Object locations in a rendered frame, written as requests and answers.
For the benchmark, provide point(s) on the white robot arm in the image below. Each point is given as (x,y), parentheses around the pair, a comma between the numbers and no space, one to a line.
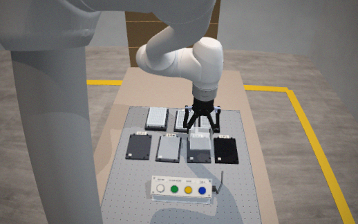
(47,40)

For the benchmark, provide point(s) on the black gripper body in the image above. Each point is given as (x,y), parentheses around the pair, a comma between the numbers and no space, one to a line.
(202,105)

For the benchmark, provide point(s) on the white button panel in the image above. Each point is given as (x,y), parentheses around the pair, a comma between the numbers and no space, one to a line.
(168,188)

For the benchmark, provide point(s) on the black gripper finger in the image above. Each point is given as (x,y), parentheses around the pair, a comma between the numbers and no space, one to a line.
(217,124)
(189,124)

